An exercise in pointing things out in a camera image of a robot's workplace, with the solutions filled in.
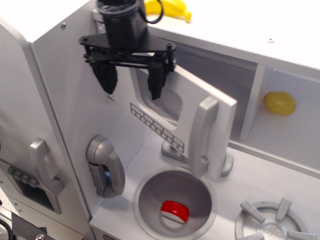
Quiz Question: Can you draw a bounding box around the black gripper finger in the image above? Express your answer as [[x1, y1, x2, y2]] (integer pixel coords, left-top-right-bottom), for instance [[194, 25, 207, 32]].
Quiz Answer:
[[91, 61, 118, 95], [147, 63, 167, 100]]

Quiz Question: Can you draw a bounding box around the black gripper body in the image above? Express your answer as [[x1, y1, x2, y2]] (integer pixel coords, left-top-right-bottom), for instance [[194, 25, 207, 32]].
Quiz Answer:
[[79, 0, 176, 72]]

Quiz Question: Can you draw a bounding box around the white toy microwave door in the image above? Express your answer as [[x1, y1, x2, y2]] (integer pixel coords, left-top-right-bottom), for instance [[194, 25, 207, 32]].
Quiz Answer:
[[129, 66, 237, 180]]

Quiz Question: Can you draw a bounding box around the yellow toy banana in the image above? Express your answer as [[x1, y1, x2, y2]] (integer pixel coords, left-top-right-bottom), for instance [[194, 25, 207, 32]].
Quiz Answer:
[[144, 0, 192, 22]]

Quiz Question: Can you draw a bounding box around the grey toy faucet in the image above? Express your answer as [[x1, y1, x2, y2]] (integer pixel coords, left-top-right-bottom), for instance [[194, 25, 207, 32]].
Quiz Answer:
[[161, 141, 234, 178]]

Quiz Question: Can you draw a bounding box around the white toy kitchen cabinet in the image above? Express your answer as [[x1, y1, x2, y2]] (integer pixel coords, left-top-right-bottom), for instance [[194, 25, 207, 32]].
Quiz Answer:
[[32, 1, 320, 240]]

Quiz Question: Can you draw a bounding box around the silver round sink bowl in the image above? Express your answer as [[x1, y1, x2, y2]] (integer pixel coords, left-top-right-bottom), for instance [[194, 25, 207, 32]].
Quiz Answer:
[[132, 166, 218, 240]]

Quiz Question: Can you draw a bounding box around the yellow toy lemon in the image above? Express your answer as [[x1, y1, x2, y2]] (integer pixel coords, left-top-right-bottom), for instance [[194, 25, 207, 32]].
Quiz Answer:
[[262, 91, 296, 116]]

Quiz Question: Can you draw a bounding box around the white toy fridge door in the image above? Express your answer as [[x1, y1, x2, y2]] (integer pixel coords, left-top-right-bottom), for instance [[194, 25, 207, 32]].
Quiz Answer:
[[0, 19, 94, 240]]

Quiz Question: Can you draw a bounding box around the grey fridge ice dispenser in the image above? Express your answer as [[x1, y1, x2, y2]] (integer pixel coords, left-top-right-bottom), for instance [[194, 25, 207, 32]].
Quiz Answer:
[[0, 160, 62, 215]]

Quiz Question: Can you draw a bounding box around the red white toy sushi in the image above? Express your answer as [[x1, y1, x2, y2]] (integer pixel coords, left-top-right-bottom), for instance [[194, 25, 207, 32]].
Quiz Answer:
[[160, 200, 190, 224]]

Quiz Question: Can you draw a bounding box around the grey toy stove burner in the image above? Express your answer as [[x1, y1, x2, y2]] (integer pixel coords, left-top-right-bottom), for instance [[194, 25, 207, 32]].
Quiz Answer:
[[234, 198, 318, 240]]

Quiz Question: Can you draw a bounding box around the black cable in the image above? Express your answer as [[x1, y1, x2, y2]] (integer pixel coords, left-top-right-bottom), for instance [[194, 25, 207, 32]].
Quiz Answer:
[[96, 0, 165, 25]]

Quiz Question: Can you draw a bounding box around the grey toy wall phone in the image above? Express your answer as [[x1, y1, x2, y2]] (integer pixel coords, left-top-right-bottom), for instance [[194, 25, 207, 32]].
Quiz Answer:
[[86, 135, 126, 199]]

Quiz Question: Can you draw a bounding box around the grey fridge door handle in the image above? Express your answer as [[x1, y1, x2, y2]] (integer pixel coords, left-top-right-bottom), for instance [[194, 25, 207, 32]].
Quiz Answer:
[[29, 137, 64, 196]]

